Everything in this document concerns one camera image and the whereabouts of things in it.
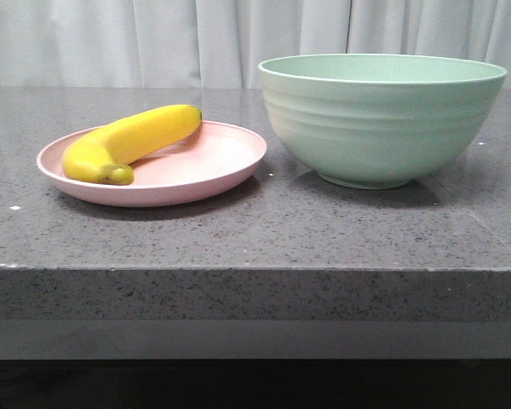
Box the yellow banana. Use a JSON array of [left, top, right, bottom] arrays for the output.
[[61, 105, 203, 186]]

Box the white curtain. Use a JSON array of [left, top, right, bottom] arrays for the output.
[[0, 1, 511, 89]]

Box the pink plate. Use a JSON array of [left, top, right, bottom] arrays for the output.
[[37, 120, 267, 208]]

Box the green ribbed bowl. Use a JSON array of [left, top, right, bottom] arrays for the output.
[[258, 54, 507, 189]]

